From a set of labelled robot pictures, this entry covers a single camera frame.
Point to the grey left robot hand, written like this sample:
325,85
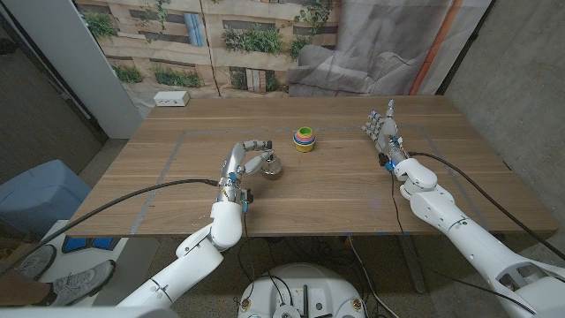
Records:
231,165

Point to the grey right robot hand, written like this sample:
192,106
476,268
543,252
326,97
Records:
387,137

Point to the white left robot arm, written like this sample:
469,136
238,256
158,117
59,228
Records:
194,260

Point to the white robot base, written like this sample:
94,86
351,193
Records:
304,278

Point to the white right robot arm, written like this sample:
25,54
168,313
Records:
468,238

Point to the stack of colourful toy cups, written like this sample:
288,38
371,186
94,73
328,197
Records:
304,141

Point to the grey tape outline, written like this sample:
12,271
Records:
243,130

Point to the white power strip box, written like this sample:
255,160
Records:
171,98

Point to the black backdrop stand pole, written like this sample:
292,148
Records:
468,44

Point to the grey metal table leg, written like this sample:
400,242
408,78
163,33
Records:
412,265

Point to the blue floor pad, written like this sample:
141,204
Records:
105,244
75,245

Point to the grey sneaker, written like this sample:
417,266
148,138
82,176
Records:
84,282
37,262

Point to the blue upholstered seat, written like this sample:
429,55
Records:
39,190

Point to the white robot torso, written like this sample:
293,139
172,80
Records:
88,312

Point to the brown trouser leg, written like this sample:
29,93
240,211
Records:
22,289

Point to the white wall panel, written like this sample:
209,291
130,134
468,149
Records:
79,66

